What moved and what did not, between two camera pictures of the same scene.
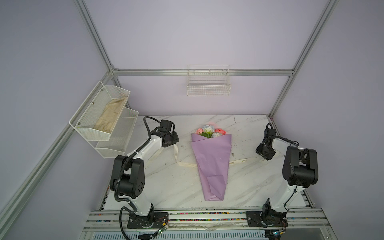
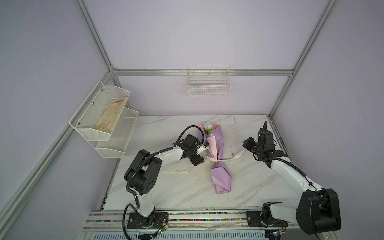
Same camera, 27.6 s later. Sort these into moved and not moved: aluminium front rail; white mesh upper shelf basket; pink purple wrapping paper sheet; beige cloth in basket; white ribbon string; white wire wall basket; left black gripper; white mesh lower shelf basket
Moved: pink purple wrapping paper sheet; white ribbon string; left black gripper
Not moved: white mesh upper shelf basket; white mesh lower shelf basket; white wire wall basket; aluminium front rail; beige cloth in basket
